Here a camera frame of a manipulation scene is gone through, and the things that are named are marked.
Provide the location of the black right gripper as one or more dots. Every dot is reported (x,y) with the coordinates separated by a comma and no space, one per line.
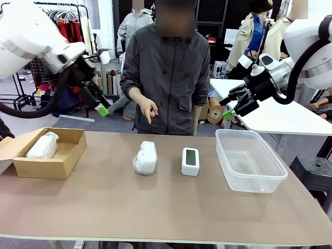
(259,85)

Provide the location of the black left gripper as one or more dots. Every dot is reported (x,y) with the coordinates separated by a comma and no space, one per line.
(88,88)

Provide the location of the rounded bubble-wrapped clock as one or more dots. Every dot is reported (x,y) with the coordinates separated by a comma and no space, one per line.
(145,158)

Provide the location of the long bubble-wrapped clock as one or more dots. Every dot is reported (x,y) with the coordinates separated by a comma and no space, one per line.
(42,146)

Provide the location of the white digital clock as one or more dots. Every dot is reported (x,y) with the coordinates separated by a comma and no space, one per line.
(190,162)

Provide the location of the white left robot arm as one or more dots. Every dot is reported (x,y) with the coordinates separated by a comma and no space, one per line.
(23,33)

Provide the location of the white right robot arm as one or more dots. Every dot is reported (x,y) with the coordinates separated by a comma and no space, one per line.
(308,52)

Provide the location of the person's right hand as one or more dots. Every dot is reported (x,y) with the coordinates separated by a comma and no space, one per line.
(144,103)

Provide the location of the person's left hand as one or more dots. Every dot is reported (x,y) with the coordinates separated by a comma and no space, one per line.
(197,119)

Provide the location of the mannequin leg in grey legging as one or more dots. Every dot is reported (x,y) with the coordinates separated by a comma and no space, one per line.
(118,106)

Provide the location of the brown cardboard tube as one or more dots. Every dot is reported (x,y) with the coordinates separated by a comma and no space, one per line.
(109,84)

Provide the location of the brown mannequin torso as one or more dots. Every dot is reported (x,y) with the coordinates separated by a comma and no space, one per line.
(215,114)

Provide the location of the white side table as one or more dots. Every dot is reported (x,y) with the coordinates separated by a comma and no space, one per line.
(272,116)

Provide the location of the white perforated box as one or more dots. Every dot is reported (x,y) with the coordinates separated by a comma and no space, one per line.
(220,69)

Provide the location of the large cardboard floor box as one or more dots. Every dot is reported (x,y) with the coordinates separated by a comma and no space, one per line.
(204,110)

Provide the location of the clear plastic container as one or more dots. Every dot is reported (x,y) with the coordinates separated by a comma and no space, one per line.
(249,160)

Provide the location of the white desktop monitor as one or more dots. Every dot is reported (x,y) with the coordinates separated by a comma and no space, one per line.
(231,36)

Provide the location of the mannequin in beige coat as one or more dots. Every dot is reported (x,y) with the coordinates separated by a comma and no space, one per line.
(246,33)

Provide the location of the person in dark grey jacket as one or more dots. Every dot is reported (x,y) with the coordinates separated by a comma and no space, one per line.
(168,77)

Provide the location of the skin-coloured lying mannequin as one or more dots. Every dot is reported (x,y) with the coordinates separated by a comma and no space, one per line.
(321,103)

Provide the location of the black grid panel stand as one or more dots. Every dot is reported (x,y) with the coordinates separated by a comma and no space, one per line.
(23,98)

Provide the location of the red hanging garment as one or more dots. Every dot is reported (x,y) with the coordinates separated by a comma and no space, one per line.
(70,31)

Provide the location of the bystander in grey hoodie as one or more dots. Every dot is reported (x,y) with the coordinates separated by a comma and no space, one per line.
(132,26)

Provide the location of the open cardboard box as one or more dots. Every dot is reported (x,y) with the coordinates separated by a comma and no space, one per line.
(41,168)

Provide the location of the clothes rack with hangers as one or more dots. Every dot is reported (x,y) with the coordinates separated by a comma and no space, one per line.
(64,14)

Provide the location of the black plastic stool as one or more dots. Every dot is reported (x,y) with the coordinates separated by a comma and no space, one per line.
(313,171)

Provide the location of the dark clothed bystander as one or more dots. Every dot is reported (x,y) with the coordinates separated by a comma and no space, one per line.
(5,129)

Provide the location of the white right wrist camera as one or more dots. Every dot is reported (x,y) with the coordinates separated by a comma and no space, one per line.
(245,61)

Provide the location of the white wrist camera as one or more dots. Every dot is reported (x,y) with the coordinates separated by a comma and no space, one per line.
(105,57)
(245,61)

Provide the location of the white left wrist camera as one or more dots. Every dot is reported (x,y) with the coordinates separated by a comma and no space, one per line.
(105,57)

